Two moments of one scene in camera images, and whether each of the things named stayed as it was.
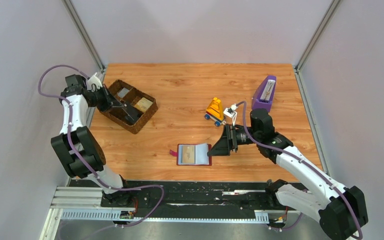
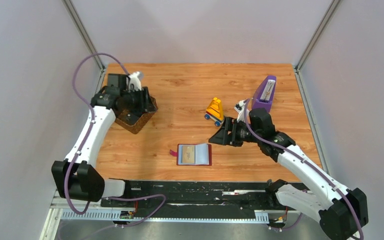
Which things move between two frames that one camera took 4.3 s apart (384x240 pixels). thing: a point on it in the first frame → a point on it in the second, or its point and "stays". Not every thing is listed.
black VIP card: [131, 114] stays
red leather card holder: [192, 154] stays
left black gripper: [113, 101] → [142, 100]
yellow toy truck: [215, 113] stays
